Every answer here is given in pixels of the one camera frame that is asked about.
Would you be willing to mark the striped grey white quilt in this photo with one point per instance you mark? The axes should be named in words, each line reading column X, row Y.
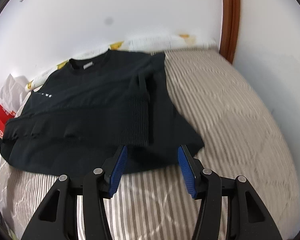
column 241, row 138

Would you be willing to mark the white Miniso plastic bag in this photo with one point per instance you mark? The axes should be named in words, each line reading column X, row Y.
column 12, row 95

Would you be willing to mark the black long-sleeve sweatshirt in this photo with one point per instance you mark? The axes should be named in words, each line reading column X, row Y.
column 85, row 110

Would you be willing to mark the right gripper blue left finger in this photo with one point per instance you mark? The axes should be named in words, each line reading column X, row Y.
column 113, row 171

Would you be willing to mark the brown wooden door frame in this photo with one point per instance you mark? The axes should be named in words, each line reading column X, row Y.
column 230, row 28

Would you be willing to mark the floral plastic rolled mat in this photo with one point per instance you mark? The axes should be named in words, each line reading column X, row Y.
column 151, row 44

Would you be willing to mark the red paper shopping bag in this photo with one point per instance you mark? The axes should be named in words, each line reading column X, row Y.
column 4, row 117

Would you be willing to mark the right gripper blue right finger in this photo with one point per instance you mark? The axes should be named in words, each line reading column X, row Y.
column 191, row 169

